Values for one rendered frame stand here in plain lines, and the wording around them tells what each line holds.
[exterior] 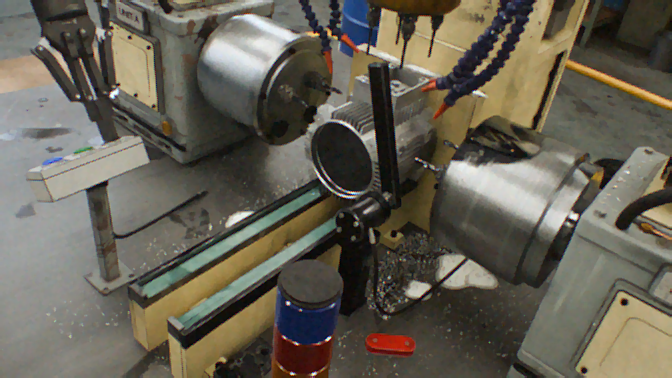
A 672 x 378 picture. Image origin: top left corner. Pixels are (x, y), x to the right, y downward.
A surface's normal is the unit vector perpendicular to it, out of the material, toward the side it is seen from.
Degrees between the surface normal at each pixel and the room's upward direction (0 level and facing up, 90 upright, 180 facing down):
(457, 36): 90
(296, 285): 0
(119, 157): 63
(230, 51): 47
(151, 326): 90
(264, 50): 36
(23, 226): 0
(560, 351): 89
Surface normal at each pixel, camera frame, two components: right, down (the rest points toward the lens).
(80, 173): 0.73, 0.02
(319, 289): 0.11, -0.81
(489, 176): -0.39, -0.28
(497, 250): -0.65, 0.46
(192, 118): 0.76, 0.44
